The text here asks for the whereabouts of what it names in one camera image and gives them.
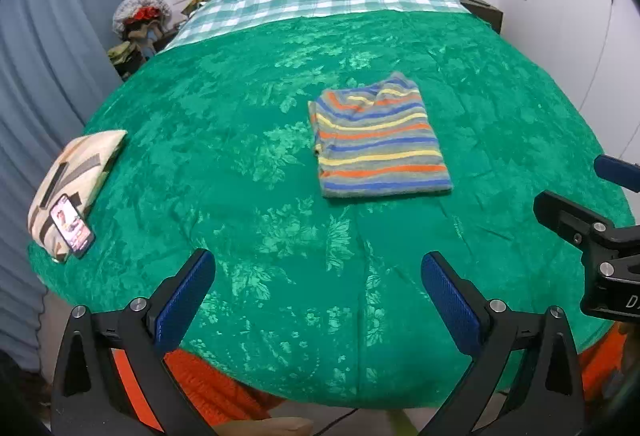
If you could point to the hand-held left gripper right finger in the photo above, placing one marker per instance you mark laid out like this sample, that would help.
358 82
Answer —
452 301

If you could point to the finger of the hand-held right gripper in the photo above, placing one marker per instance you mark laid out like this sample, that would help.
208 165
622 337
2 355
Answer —
617 170
565 216

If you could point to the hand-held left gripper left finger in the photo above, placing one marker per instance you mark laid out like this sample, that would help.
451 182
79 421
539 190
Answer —
185 301

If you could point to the striped knit sweater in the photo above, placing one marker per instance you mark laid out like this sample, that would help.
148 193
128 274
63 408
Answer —
380 141

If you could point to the pile of clothes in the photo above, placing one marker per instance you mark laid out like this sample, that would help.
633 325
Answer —
137 26

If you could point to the orange fleece blanket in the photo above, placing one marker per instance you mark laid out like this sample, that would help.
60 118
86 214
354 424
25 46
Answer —
210 386

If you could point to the smartphone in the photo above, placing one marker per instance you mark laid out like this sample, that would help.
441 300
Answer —
71 228

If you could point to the green floral bedspread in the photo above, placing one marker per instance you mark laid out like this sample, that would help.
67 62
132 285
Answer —
225 141

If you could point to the beige patterned pillow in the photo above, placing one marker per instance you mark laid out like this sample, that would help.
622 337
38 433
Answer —
70 176

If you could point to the dark nightstand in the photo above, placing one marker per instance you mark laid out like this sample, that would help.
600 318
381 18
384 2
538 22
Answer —
482 9

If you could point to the grey blue curtain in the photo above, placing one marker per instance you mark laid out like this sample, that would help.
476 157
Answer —
50 66

